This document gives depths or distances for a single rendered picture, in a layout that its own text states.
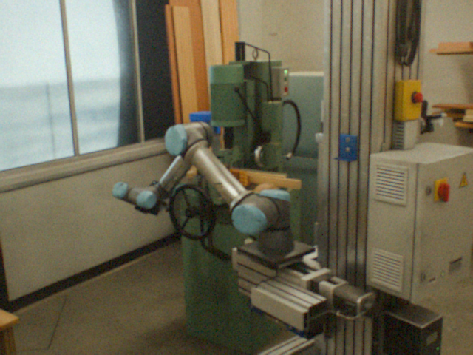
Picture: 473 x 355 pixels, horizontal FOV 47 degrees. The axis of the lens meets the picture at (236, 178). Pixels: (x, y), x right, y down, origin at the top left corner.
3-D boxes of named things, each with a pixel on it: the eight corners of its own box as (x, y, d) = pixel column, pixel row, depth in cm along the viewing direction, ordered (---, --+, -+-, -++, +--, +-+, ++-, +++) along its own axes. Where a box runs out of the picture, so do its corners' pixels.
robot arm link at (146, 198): (162, 188, 237) (145, 183, 243) (144, 194, 228) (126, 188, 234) (162, 205, 239) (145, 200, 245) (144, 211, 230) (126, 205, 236)
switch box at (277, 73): (270, 97, 297) (270, 67, 294) (279, 95, 305) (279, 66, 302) (281, 97, 294) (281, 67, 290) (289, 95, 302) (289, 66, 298)
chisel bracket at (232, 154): (218, 165, 287) (217, 149, 285) (233, 160, 298) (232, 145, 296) (230, 166, 283) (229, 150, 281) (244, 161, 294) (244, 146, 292)
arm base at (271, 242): (302, 247, 212) (303, 223, 210) (274, 257, 203) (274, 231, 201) (276, 237, 224) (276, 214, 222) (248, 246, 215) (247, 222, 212)
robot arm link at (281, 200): (296, 221, 212) (296, 188, 209) (278, 231, 202) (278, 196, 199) (270, 217, 219) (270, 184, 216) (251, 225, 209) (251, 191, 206)
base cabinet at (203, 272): (185, 333, 310) (178, 215, 294) (239, 295, 357) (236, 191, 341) (251, 356, 286) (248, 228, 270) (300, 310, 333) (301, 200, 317)
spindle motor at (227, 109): (204, 126, 282) (202, 65, 275) (223, 122, 296) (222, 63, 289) (232, 128, 272) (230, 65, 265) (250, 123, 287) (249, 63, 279)
